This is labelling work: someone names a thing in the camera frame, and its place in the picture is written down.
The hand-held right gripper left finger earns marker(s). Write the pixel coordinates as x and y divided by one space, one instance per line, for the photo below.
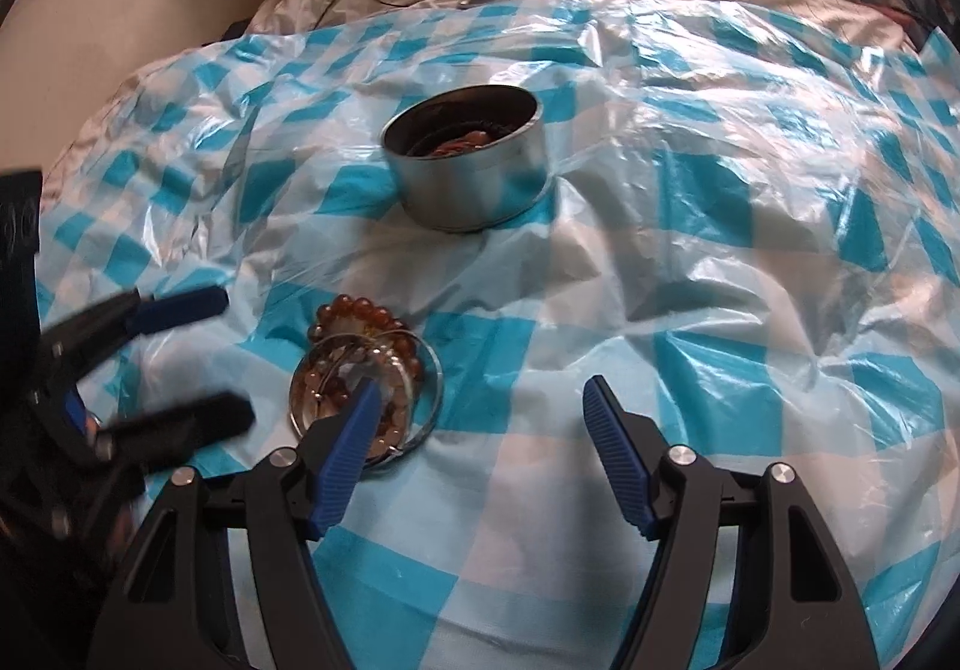
345 452

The round metal tin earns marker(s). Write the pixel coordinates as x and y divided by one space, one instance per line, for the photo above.
472 190

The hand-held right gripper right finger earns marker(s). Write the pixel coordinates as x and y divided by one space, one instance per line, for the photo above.
619 452

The blue checked plastic sheet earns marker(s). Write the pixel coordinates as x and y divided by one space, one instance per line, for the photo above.
675 265

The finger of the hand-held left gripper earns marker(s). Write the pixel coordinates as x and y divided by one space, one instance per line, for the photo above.
195 418
180 308

